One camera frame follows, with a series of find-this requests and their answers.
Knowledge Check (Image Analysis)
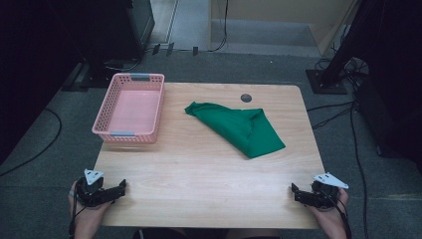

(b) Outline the green T-shirt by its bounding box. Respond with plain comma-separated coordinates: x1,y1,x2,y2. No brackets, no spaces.
184,101,287,160

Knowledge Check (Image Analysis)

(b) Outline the dark equipment box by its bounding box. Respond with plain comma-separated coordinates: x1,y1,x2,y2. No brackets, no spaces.
353,74,422,173

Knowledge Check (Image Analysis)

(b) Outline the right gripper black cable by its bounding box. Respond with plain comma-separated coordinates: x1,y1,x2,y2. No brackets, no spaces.
321,188,353,239

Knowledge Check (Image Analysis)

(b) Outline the black slanted stand with base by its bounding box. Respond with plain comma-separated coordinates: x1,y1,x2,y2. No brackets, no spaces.
305,0,396,96

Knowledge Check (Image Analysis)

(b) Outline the person's lap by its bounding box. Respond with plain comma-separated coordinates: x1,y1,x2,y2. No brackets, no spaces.
132,227,283,239

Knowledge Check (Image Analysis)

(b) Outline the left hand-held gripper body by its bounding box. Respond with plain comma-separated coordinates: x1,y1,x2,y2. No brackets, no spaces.
75,168,116,209

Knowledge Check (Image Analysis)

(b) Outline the pink perforated plastic basket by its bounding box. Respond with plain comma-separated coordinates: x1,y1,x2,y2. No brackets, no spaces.
92,73,166,144

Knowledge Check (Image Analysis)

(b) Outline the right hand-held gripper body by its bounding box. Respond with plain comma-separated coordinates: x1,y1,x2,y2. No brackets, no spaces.
299,171,350,210

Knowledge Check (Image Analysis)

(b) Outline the person's left hand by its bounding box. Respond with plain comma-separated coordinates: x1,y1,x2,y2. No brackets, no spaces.
68,180,112,231

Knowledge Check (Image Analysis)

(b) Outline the black floor stand base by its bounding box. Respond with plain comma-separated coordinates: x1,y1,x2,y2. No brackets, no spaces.
61,61,115,93

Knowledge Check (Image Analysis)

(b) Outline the long black floor cable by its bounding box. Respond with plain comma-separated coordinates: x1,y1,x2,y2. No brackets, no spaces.
349,99,370,239

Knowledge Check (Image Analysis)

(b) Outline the tangle of black cables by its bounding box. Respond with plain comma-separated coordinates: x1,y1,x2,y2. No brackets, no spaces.
314,54,370,88

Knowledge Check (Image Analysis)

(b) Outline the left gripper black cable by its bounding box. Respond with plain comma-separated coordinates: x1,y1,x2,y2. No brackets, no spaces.
68,185,88,239

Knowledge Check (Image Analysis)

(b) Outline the black hanging cable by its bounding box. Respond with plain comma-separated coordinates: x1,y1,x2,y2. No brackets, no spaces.
208,0,230,53

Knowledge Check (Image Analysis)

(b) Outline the black curved floor cable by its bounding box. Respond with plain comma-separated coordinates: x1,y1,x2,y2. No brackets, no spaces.
0,107,63,177

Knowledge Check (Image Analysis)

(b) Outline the person's right hand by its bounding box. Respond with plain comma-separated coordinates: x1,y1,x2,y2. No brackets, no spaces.
306,187,350,231

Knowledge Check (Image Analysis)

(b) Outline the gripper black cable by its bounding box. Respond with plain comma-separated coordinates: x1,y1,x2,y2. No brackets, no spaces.
321,188,353,239
68,185,88,239

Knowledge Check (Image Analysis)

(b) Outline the large black case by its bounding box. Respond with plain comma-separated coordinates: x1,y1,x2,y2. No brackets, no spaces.
79,0,156,62

